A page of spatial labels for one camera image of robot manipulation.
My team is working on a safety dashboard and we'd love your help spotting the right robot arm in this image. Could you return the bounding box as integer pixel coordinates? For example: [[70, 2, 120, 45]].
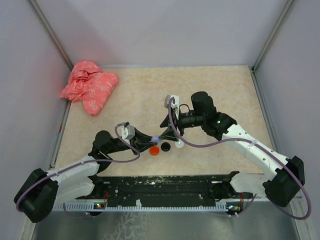
[[160, 91, 305, 207]]

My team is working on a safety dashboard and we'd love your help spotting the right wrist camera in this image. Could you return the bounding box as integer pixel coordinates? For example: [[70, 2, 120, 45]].
[[164, 95, 180, 110]]

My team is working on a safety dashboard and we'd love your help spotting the orange earbud charging case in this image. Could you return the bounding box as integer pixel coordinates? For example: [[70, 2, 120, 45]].
[[149, 146, 160, 156]]

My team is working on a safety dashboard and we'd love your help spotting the purple earbud charging case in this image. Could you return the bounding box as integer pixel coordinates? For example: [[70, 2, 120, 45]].
[[151, 135, 162, 143]]

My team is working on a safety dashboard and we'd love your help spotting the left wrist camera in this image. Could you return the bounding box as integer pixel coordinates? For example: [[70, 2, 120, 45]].
[[121, 124, 136, 141]]

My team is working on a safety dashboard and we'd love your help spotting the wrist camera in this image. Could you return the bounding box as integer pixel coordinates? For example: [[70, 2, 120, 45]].
[[121, 124, 136, 141], [164, 95, 180, 110]]

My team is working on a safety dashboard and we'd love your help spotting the pink crumpled cloth bag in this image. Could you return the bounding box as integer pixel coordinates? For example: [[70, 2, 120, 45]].
[[60, 61, 119, 116]]

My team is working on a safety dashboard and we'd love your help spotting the white cable duct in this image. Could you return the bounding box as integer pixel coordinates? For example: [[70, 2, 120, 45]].
[[53, 199, 232, 213]]

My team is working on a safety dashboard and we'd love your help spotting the black earbud charging case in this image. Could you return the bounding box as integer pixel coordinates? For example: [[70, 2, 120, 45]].
[[160, 142, 171, 152]]

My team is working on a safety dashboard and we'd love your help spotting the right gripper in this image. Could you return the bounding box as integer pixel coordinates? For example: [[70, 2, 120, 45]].
[[158, 108, 205, 142]]

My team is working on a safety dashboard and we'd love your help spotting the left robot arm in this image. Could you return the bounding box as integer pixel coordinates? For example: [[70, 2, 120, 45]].
[[14, 125, 161, 223]]

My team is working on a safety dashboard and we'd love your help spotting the white earbud charging case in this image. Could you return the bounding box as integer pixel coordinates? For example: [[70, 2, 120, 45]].
[[174, 140, 185, 149]]

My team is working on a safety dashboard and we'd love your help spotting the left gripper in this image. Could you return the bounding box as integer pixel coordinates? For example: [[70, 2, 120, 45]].
[[106, 127, 158, 155]]

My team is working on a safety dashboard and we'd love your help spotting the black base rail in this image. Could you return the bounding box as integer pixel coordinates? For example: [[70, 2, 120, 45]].
[[84, 174, 240, 208]]

